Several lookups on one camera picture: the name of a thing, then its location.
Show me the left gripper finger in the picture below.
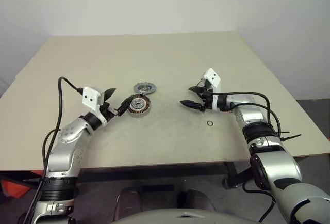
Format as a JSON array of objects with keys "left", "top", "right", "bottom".
[
  {"left": 117, "top": 96, "right": 136, "bottom": 117},
  {"left": 103, "top": 87, "right": 117, "bottom": 103}
]

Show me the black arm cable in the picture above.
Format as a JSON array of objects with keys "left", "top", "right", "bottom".
[
  {"left": 211, "top": 91, "right": 284, "bottom": 222},
  {"left": 24, "top": 76, "right": 85, "bottom": 224}
]

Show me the grey robot torso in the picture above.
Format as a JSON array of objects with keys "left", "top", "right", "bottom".
[{"left": 109, "top": 207, "right": 258, "bottom": 224}]

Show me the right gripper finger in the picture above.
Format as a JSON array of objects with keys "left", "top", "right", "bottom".
[
  {"left": 179, "top": 100, "right": 204, "bottom": 111},
  {"left": 188, "top": 86, "right": 206, "bottom": 95}
]

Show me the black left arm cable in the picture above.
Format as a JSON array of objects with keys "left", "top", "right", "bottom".
[{"left": 24, "top": 76, "right": 85, "bottom": 224}]

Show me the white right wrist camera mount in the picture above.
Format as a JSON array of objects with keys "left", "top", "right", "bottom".
[{"left": 200, "top": 67, "right": 223, "bottom": 111}]

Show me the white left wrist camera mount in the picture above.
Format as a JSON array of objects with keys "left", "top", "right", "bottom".
[{"left": 81, "top": 86, "right": 109, "bottom": 127}]

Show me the grey motor rotor cover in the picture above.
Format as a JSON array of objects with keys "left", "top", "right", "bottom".
[{"left": 133, "top": 82, "right": 157, "bottom": 95}]

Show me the red fabric object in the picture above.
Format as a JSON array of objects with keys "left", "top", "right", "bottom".
[{"left": 0, "top": 178, "right": 39, "bottom": 199}]

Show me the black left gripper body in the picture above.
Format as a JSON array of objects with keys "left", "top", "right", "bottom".
[{"left": 98, "top": 101, "right": 122, "bottom": 120}]

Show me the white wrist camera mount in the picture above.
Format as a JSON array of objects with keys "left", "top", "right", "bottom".
[
  {"left": 200, "top": 67, "right": 223, "bottom": 111},
  {"left": 81, "top": 86, "right": 109, "bottom": 127}
]

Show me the black right arm cable tie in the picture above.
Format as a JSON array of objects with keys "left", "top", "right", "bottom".
[{"left": 279, "top": 131, "right": 302, "bottom": 142}]

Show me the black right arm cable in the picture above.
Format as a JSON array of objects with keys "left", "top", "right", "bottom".
[{"left": 211, "top": 91, "right": 284, "bottom": 222}]

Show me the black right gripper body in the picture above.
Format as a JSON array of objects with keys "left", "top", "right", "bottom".
[{"left": 199, "top": 78, "right": 215, "bottom": 113}]

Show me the motor stator with copper windings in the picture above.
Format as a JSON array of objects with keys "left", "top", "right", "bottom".
[{"left": 127, "top": 93, "right": 152, "bottom": 119}]

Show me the dark rounded shape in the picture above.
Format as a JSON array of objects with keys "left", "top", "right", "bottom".
[
  {"left": 114, "top": 187, "right": 143, "bottom": 221},
  {"left": 177, "top": 188, "right": 217, "bottom": 212}
]

